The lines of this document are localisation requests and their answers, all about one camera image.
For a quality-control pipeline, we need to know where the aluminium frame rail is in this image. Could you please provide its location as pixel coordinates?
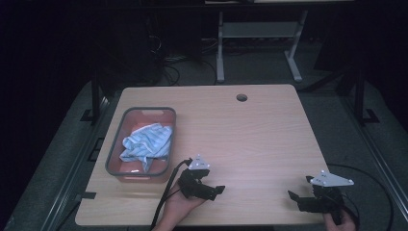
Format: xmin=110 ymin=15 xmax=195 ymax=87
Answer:
xmin=341 ymin=95 xmax=408 ymax=223
xmin=38 ymin=95 xmax=112 ymax=231

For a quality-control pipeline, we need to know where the white metal desk frame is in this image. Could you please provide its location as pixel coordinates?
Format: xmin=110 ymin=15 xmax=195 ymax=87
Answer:
xmin=204 ymin=0 xmax=355 ymax=84

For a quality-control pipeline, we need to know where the tangle of floor cables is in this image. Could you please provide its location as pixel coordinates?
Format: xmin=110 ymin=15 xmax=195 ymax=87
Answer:
xmin=145 ymin=33 xmax=219 ymax=87

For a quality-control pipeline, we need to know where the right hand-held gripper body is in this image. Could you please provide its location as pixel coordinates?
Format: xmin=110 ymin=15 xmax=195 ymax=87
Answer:
xmin=297 ymin=169 xmax=355 ymax=225

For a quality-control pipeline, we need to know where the black metal stand post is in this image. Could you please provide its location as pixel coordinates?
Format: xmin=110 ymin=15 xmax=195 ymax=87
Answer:
xmin=352 ymin=66 xmax=381 ymax=127
xmin=79 ymin=66 xmax=103 ymax=126

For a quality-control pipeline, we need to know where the blue striped cloth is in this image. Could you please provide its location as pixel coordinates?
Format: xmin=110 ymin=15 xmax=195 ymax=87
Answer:
xmin=118 ymin=122 xmax=174 ymax=173

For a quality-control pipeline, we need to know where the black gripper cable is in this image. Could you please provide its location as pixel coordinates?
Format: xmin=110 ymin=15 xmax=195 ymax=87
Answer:
xmin=149 ymin=157 xmax=193 ymax=231
xmin=326 ymin=163 xmax=395 ymax=231

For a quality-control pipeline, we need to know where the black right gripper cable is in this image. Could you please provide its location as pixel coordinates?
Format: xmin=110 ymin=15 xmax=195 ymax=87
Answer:
xmin=326 ymin=163 xmax=395 ymax=231

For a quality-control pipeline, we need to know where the pink basket with grey rim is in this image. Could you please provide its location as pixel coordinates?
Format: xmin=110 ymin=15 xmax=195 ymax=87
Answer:
xmin=105 ymin=106 xmax=177 ymax=184

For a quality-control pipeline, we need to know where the person's right hand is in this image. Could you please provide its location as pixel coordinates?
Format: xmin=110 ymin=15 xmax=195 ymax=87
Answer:
xmin=322 ymin=207 xmax=358 ymax=231

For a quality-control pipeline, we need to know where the person's left hand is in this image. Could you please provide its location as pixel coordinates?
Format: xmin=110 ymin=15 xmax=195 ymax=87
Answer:
xmin=159 ymin=180 xmax=207 ymax=229

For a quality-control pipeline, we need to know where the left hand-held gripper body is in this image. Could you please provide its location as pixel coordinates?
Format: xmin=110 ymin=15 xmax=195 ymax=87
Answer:
xmin=177 ymin=154 xmax=216 ymax=202

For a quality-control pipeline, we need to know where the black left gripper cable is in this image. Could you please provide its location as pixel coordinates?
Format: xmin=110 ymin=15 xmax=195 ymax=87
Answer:
xmin=149 ymin=157 xmax=193 ymax=231

